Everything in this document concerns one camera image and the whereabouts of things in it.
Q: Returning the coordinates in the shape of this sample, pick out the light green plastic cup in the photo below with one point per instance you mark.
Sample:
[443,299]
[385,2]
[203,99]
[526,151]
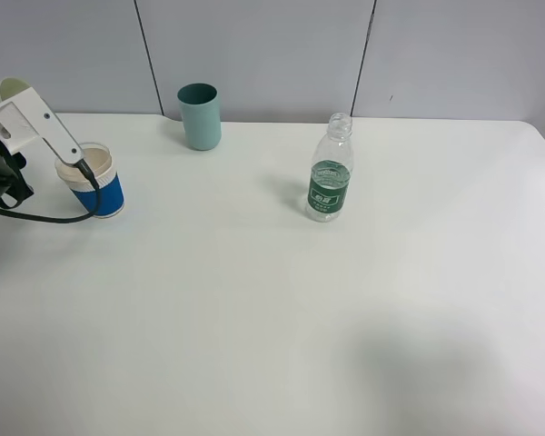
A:
[11,86]

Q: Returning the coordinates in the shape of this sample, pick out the clear bottle green label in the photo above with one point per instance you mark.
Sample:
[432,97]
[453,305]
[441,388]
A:
[331,171]

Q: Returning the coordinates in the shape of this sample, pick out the blue paper cup clear lid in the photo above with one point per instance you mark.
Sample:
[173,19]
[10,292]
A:
[99,159]

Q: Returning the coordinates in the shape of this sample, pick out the teal plastic cup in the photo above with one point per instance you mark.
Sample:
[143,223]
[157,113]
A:
[200,111]

